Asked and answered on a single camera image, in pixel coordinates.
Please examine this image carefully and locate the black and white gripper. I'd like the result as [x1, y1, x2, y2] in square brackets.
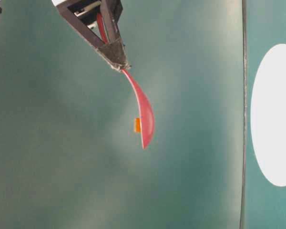
[52, 0, 130, 69]

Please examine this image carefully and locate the small red-orange block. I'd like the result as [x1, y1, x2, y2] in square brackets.
[133, 117, 141, 133]

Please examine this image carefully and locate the white plastic bowl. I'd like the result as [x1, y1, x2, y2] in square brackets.
[250, 43, 286, 187]

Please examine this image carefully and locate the red plastic spoon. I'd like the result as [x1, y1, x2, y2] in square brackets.
[97, 13, 154, 149]

